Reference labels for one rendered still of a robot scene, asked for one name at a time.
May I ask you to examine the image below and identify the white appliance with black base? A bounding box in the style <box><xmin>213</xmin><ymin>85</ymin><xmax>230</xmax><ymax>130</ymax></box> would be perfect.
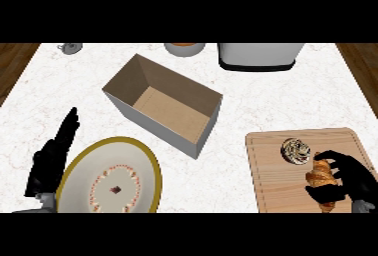
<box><xmin>216</xmin><ymin>42</ymin><xmax>307</xmax><ymax>72</ymax></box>

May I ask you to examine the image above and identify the golden brown croissant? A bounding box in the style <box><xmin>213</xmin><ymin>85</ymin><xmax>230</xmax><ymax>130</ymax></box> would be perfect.
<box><xmin>304</xmin><ymin>159</ymin><xmax>342</xmax><ymax>214</ymax></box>

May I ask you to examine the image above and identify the swirled chocolate pastry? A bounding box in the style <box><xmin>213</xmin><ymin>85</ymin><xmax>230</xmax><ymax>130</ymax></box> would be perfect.
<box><xmin>279</xmin><ymin>137</ymin><xmax>313</xmax><ymax>166</ymax></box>

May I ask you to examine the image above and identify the open cardboard box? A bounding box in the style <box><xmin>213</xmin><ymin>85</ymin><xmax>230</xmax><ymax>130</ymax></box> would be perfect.
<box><xmin>100</xmin><ymin>53</ymin><xmax>224</xmax><ymax>160</ymax></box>

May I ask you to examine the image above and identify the white plate with gold rim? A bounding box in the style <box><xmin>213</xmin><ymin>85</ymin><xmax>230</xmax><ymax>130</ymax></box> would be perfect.
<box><xmin>55</xmin><ymin>136</ymin><xmax>164</xmax><ymax>214</ymax></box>

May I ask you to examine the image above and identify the wooden cutting board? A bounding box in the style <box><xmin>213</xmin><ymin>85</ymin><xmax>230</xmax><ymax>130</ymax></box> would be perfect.
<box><xmin>244</xmin><ymin>127</ymin><xmax>378</xmax><ymax>214</ymax></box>

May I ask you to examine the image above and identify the grey cup with orange contents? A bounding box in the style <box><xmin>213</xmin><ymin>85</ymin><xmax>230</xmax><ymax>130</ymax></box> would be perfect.
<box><xmin>162</xmin><ymin>42</ymin><xmax>207</xmax><ymax>58</ymax></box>

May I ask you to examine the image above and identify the small grey metal object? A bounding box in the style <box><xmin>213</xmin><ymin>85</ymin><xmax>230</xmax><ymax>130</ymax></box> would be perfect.
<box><xmin>56</xmin><ymin>42</ymin><xmax>84</xmax><ymax>56</ymax></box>

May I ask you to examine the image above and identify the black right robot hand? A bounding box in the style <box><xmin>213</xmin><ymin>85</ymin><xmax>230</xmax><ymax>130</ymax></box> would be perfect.
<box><xmin>304</xmin><ymin>149</ymin><xmax>378</xmax><ymax>204</ymax></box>

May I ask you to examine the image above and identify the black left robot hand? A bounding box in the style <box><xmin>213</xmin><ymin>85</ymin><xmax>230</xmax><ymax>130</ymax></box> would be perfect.
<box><xmin>24</xmin><ymin>106</ymin><xmax>81</xmax><ymax>199</ymax></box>

